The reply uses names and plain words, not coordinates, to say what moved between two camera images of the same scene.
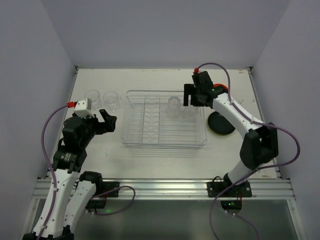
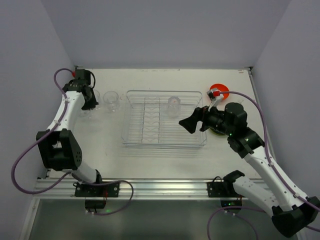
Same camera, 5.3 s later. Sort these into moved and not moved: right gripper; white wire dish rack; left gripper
Moved: right gripper; left gripper
Not moved: white wire dish rack
